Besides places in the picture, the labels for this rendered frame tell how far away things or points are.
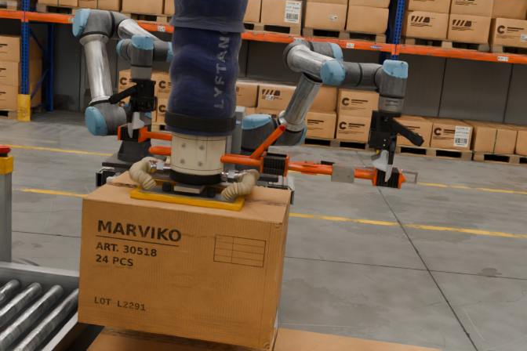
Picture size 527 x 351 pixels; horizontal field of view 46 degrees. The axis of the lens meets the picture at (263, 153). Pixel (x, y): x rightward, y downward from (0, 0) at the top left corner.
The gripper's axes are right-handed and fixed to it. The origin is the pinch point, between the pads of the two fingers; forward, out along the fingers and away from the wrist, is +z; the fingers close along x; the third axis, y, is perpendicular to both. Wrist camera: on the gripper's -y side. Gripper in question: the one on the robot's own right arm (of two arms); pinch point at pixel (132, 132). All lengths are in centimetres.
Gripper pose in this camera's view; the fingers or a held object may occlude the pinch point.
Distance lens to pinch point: 230.0
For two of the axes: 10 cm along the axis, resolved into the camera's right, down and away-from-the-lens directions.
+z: -0.8, 9.8, 1.9
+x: 1.1, -1.8, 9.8
